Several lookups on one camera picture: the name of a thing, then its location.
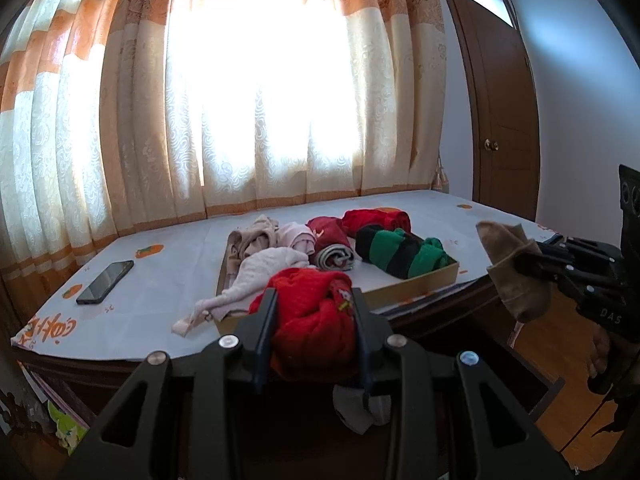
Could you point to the green printed cloth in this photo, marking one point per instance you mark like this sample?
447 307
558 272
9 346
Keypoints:
65 425

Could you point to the brass door knob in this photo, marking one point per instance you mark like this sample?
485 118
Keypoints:
490 145

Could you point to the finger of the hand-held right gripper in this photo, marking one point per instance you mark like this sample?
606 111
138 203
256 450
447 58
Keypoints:
565 275
585 252

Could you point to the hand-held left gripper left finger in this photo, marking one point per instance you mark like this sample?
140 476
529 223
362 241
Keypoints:
261 360

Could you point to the cream and orange curtain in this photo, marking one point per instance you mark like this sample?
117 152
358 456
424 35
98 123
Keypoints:
125 135

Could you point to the person's right hand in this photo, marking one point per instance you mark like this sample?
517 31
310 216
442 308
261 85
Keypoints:
599 355

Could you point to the person's right forearm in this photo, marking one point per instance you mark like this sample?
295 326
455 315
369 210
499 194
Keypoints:
631 385

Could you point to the white dotted underwear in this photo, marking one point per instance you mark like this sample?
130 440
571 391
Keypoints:
260 265

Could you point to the brown underwear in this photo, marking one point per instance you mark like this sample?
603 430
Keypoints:
520 300

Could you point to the wooden dresser drawer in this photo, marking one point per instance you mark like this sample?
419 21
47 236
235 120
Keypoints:
500 375

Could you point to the curtain tassel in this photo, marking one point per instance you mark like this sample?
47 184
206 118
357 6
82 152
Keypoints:
439 177

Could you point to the red underwear with cartoon print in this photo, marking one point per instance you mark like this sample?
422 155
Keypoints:
310 320

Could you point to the shallow cardboard tray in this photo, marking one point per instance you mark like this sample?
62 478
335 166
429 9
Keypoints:
425 280

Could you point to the black smartphone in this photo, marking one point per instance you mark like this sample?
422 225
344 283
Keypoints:
105 282

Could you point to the purple trimmed cloth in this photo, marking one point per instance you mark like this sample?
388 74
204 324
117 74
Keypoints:
55 392

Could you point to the dark red underwear grey waistband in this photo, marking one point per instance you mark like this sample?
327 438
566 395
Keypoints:
325 232

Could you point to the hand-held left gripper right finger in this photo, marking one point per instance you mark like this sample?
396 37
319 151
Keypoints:
367 360

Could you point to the white orange-printed table cover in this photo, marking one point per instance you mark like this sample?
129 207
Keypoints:
165 285

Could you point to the light pink underwear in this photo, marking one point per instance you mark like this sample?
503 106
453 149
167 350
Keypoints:
297 235

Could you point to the green and black striped underwear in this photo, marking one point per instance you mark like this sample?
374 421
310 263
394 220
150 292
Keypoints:
395 255

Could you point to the beige underwear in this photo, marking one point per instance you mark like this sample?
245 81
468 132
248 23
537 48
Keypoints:
250 240

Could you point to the brown wooden door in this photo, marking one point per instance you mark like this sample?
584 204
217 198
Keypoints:
500 110

